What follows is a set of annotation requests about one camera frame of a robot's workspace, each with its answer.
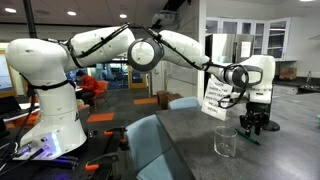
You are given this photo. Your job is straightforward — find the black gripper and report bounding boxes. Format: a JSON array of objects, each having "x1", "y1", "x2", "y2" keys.
[{"x1": 240, "y1": 102, "x2": 269, "y2": 137}]

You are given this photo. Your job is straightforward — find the far blue chair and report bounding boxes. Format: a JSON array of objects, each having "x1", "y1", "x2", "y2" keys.
[{"x1": 168, "y1": 97, "x2": 200, "y2": 110}]

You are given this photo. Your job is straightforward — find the white wall cabinets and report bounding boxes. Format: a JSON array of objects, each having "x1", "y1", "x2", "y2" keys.
[{"x1": 205, "y1": 17, "x2": 299, "y2": 62}]

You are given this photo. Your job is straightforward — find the near blue chair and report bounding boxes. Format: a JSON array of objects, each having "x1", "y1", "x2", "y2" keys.
[{"x1": 127, "y1": 115, "x2": 190, "y2": 180}]

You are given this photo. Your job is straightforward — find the white paper sign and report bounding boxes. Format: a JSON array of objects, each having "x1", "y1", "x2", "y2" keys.
[{"x1": 201, "y1": 77, "x2": 233, "y2": 121}]

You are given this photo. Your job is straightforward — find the far orange black clamp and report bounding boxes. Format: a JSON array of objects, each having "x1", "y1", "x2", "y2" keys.
[{"x1": 103, "y1": 126, "x2": 130, "y2": 151}]

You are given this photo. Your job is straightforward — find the person in orange shirt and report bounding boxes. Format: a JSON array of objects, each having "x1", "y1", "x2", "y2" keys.
[{"x1": 76, "y1": 70, "x2": 103, "y2": 104}]

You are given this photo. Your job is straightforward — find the green pen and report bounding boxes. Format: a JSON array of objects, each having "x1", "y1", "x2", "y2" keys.
[{"x1": 235, "y1": 129, "x2": 261, "y2": 146}]

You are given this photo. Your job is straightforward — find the stainless steel refrigerator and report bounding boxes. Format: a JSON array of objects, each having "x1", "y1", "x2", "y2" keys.
[{"x1": 205, "y1": 34, "x2": 254, "y2": 63}]

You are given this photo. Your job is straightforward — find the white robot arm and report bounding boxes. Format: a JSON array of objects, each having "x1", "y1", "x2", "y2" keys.
[{"x1": 5, "y1": 23, "x2": 275, "y2": 160}]

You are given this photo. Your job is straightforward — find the blue chair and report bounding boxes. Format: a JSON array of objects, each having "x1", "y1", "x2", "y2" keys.
[
  {"x1": 168, "y1": 97, "x2": 200, "y2": 110},
  {"x1": 127, "y1": 115, "x2": 190, "y2": 180}
]

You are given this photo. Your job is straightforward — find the near orange black clamp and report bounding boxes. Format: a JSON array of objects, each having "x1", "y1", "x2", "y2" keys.
[{"x1": 85, "y1": 153, "x2": 119, "y2": 171}]

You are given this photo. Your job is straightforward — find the black sign stand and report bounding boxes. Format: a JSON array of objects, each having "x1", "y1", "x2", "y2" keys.
[{"x1": 262, "y1": 112, "x2": 280, "y2": 131}]

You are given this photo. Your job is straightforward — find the orange black clamp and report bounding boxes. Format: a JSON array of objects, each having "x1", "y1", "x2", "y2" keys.
[
  {"x1": 85, "y1": 153, "x2": 119, "y2": 171},
  {"x1": 103, "y1": 126, "x2": 130, "y2": 151}
]

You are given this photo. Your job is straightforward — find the clear glass cup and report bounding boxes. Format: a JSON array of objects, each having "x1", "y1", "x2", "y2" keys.
[{"x1": 214, "y1": 126, "x2": 237, "y2": 157}]

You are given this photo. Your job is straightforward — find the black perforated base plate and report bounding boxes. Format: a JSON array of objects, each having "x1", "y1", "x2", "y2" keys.
[{"x1": 0, "y1": 131, "x2": 121, "y2": 180}]

